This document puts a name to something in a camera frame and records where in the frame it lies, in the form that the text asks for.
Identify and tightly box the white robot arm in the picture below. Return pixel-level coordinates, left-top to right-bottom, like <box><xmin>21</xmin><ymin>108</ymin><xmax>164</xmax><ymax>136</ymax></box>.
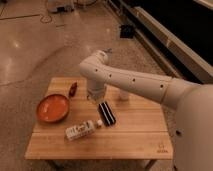
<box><xmin>79</xmin><ymin>50</ymin><xmax>213</xmax><ymax>171</ymax></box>

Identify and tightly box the translucent plastic cup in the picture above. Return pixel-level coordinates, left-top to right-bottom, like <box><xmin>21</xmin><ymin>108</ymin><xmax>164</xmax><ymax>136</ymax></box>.
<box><xmin>119</xmin><ymin>90</ymin><xmax>129</xmax><ymax>101</ymax></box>

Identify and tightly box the black striped rectangular block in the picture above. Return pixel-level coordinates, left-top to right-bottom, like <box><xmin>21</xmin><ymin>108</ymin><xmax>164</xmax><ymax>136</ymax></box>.
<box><xmin>98</xmin><ymin>101</ymin><xmax>116</xmax><ymax>126</ymax></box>

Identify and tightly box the red bottle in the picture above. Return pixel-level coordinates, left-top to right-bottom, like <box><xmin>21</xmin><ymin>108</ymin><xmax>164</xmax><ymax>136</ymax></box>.
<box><xmin>68</xmin><ymin>82</ymin><xmax>77</xmax><ymax>97</ymax></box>

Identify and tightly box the small white cube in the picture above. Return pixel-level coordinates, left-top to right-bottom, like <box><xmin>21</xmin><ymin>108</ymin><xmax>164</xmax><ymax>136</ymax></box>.
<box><xmin>96</xmin><ymin>120</ymin><xmax>103</xmax><ymax>128</ymax></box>

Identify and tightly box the wooden table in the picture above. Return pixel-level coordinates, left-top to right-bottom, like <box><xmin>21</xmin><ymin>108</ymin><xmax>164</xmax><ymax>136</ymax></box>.
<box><xmin>25</xmin><ymin>77</ymin><xmax>173</xmax><ymax>160</ymax></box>

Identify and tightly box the black box on floor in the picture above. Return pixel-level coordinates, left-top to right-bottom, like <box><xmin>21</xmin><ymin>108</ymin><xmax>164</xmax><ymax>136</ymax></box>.
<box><xmin>120</xmin><ymin>25</ymin><xmax>134</xmax><ymax>38</ymax></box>

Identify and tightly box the orange bowl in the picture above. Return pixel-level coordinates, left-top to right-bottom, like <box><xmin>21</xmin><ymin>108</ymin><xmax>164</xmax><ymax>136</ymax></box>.
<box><xmin>36</xmin><ymin>94</ymin><xmax>69</xmax><ymax>123</ymax></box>

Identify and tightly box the floor cable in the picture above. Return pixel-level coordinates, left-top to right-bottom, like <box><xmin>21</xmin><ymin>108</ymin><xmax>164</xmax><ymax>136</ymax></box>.
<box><xmin>39</xmin><ymin>0</ymin><xmax>54</xmax><ymax>24</ymax></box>

